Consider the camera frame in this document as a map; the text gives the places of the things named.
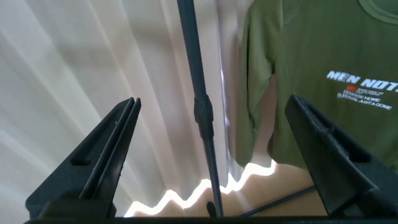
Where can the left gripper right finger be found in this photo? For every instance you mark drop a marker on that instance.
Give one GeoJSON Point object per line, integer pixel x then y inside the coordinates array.
{"type": "Point", "coordinates": [351, 180]}

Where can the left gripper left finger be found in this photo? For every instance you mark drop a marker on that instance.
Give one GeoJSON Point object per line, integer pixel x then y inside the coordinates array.
{"type": "Point", "coordinates": [93, 174]}

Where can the green printed t-shirt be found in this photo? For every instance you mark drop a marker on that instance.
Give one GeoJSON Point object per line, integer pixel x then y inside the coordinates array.
{"type": "Point", "coordinates": [311, 46]}

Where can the black clothes rack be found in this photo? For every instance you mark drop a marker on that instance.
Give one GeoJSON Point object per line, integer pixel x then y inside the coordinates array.
{"type": "Point", "coordinates": [194, 62]}

